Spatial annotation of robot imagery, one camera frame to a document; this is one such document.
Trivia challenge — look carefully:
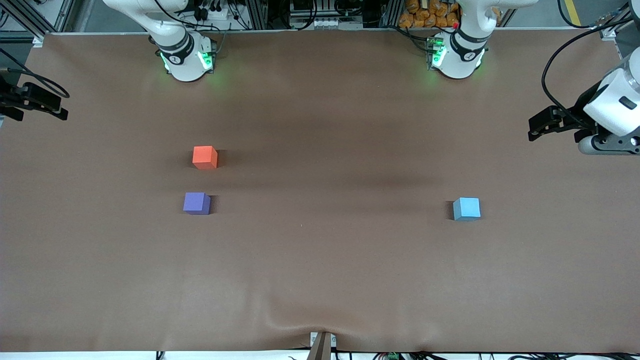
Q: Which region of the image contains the purple foam block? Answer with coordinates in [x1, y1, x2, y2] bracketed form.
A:
[183, 192, 211, 216]

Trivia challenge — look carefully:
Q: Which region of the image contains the blue foam block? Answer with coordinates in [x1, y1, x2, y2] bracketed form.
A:
[453, 197, 481, 222]

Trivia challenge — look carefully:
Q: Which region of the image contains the pile of orange packets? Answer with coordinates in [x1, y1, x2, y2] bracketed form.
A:
[398, 0, 462, 29]

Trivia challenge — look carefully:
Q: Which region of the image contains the brown table mat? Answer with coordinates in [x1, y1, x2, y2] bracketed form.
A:
[0, 27, 640, 354]

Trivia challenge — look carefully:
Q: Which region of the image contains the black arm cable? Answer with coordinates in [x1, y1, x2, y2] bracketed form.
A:
[0, 47, 71, 99]
[541, 17, 640, 127]

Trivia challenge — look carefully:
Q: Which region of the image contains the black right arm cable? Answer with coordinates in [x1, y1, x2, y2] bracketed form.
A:
[0, 47, 71, 99]

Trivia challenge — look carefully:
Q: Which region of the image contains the orange foam block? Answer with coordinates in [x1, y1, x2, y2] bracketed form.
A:
[192, 145, 219, 170]

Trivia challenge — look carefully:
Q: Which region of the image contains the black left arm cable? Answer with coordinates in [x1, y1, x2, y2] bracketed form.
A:
[541, 17, 640, 127]

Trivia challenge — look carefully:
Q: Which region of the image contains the brown camera mount bracket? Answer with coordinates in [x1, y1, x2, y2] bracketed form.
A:
[307, 331, 337, 360]

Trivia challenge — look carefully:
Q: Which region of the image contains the white power strip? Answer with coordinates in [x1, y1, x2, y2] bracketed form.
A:
[299, 17, 352, 30]
[192, 4, 237, 22]

